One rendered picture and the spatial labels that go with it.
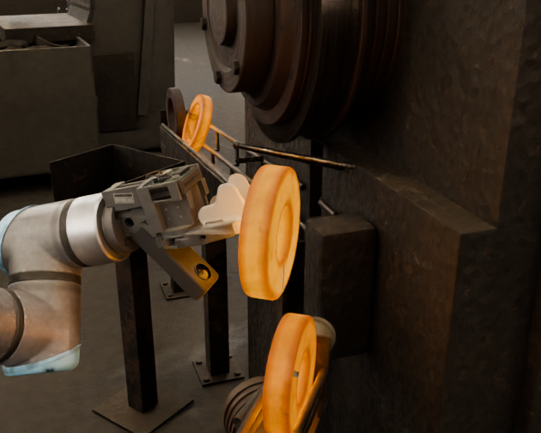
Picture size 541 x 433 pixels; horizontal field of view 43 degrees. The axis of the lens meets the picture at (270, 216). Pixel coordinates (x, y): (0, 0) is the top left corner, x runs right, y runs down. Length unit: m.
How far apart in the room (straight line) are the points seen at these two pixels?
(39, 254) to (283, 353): 0.33
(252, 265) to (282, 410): 0.19
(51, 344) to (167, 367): 1.32
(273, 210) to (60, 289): 0.30
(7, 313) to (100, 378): 1.35
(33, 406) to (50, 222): 1.27
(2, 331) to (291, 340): 0.33
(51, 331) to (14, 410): 1.25
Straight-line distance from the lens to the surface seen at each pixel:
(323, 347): 0.96
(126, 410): 2.02
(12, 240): 0.92
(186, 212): 0.80
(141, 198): 0.81
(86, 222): 0.85
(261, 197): 0.73
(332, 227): 1.09
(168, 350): 2.26
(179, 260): 0.84
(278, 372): 0.82
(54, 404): 2.10
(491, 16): 0.93
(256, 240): 0.72
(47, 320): 0.87
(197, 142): 2.09
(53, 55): 3.57
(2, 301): 0.84
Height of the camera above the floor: 1.22
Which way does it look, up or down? 22 degrees down
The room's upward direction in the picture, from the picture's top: straight up
